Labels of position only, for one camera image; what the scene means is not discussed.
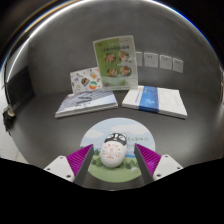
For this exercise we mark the white card with colourful print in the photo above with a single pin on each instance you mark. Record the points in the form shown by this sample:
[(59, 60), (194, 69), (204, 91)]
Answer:
[(85, 80)]

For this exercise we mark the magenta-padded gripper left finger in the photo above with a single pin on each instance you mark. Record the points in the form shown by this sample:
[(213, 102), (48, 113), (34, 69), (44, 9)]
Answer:
[(78, 160)]

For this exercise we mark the grey-blue cover book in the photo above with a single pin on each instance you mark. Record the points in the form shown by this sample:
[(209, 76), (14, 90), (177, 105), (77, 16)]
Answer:
[(86, 103)]

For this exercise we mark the white panda-print computer mouse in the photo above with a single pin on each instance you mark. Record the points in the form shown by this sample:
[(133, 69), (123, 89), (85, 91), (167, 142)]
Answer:
[(113, 151)]

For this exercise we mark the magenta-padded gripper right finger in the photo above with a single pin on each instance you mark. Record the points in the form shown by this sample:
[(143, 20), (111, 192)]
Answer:
[(150, 160)]

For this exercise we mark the black flat panel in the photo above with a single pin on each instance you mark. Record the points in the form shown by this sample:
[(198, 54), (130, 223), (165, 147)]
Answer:
[(20, 88)]

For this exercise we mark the white book with blue band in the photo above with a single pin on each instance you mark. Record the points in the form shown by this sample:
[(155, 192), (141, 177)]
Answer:
[(163, 101)]

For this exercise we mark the round landscape-print mouse pad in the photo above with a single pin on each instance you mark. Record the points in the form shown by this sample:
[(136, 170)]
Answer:
[(128, 128)]

